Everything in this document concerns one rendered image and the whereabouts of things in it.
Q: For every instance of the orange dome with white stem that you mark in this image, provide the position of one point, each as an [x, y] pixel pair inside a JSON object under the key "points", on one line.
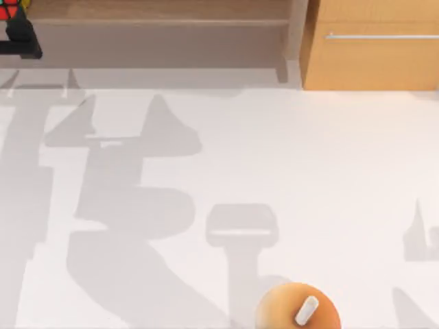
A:
{"points": [[284, 308]]}

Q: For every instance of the open wooden shelf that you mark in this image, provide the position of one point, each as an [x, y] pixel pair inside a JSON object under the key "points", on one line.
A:
{"points": [[161, 37]]}

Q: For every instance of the red and black puzzle cube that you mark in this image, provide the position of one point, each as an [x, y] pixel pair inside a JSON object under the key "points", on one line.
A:
{"points": [[8, 8]]}

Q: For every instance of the wooden cupboard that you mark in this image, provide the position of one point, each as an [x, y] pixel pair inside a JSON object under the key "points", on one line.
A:
{"points": [[370, 65]]}

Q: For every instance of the wooden drawer front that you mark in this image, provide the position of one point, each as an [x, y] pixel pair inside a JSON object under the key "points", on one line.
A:
{"points": [[377, 65]]}

